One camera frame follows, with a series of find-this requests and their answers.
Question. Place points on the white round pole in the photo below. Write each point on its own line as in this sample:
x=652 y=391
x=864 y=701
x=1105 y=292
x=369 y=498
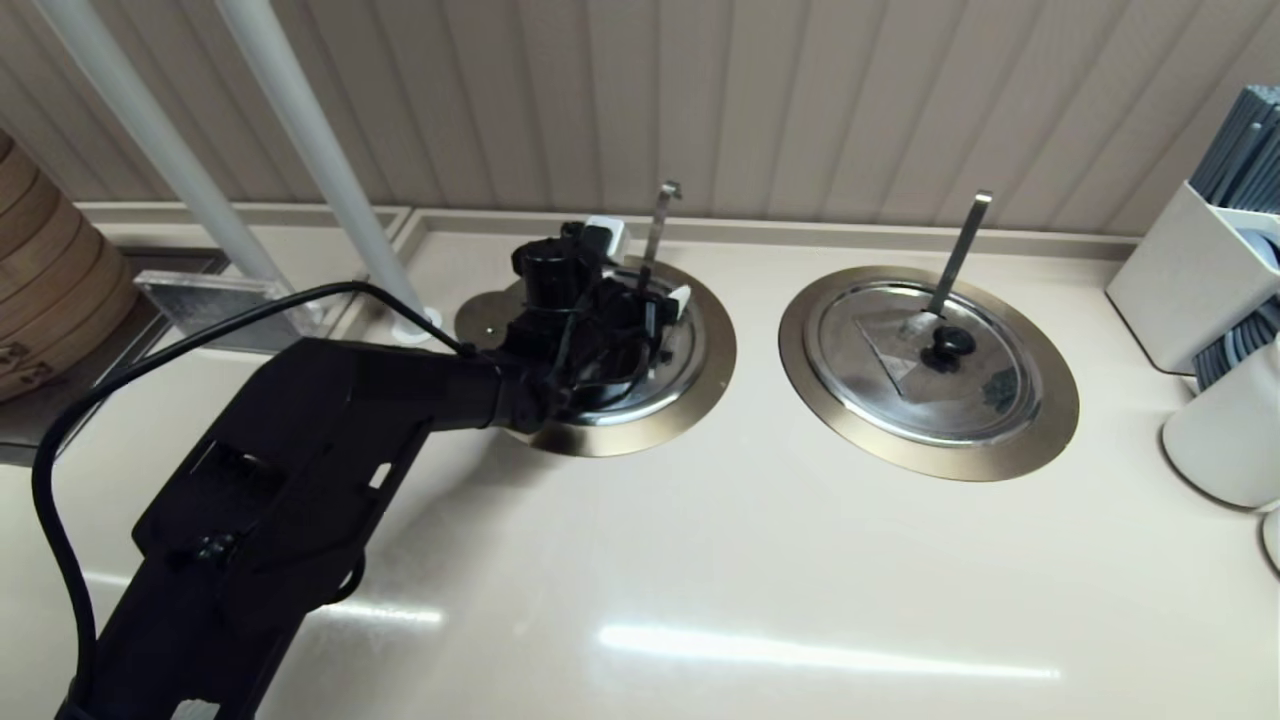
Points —
x=320 y=140
x=160 y=140

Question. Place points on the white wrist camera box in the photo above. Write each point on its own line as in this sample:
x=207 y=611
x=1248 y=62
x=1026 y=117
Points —
x=603 y=238

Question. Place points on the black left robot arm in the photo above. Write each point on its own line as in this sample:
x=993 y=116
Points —
x=280 y=520

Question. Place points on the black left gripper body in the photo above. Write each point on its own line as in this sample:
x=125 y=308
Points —
x=560 y=275

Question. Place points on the white square utensil box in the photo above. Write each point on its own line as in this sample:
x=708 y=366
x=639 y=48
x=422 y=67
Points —
x=1180 y=290

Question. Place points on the hinged steel lid black knob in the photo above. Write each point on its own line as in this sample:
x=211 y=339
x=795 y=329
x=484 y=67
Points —
x=485 y=325
x=980 y=395

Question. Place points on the recessed steel counter tray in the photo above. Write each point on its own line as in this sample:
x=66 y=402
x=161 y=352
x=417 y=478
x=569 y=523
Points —
x=60 y=430

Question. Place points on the white round container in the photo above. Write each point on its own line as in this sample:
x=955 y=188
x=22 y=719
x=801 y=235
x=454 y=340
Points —
x=1225 y=440

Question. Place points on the bamboo steamer stack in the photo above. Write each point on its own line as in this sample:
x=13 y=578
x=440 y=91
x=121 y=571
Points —
x=50 y=290

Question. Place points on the white-taped black left gripper finger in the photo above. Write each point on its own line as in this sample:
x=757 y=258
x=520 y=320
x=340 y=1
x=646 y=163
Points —
x=652 y=335
x=679 y=301

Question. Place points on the grey stick bundle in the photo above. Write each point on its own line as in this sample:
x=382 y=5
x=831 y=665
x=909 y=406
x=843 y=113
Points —
x=1245 y=150

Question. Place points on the white dish edge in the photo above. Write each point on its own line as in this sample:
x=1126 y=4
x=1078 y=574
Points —
x=1272 y=540

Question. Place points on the clear acrylic sign holder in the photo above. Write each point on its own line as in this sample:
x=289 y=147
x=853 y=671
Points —
x=200 y=300

